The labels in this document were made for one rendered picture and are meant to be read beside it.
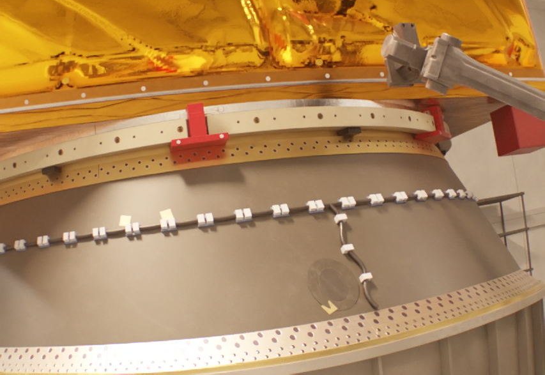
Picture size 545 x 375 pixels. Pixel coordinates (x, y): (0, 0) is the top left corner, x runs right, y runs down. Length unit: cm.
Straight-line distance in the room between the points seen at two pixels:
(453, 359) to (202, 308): 59
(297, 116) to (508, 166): 768
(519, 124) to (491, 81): 113
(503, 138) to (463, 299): 74
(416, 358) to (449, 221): 47
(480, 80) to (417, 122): 89
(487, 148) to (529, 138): 691
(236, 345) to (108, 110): 63
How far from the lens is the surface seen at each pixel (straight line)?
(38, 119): 198
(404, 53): 196
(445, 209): 224
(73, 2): 203
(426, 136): 241
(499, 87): 144
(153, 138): 197
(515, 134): 256
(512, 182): 964
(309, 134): 212
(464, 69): 146
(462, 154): 926
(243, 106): 205
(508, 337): 218
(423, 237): 208
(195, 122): 196
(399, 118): 226
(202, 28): 208
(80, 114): 200
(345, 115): 212
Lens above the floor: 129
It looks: 9 degrees up
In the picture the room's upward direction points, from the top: 9 degrees counter-clockwise
